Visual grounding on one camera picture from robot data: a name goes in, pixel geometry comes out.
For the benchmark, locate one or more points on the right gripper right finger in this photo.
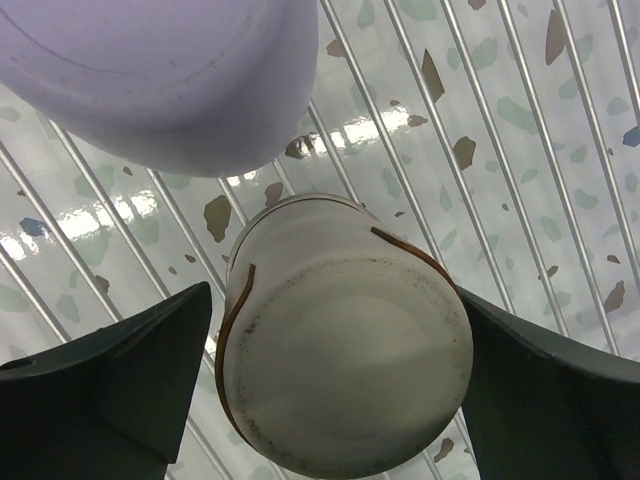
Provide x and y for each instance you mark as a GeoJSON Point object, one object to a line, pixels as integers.
{"type": "Point", "coordinates": [543, 406]}

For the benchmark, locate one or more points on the steel cup with cork band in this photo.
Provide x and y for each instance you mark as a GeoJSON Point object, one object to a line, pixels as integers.
{"type": "Point", "coordinates": [344, 351]}

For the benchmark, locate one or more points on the lavender plastic cup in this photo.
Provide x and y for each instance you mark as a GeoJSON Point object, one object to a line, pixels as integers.
{"type": "Point", "coordinates": [197, 88]}

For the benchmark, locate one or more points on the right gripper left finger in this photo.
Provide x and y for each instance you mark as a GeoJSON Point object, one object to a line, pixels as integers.
{"type": "Point", "coordinates": [112, 404]}

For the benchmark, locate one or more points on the white wire dish rack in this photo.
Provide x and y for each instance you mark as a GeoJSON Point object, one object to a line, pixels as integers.
{"type": "Point", "coordinates": [499, 137]}

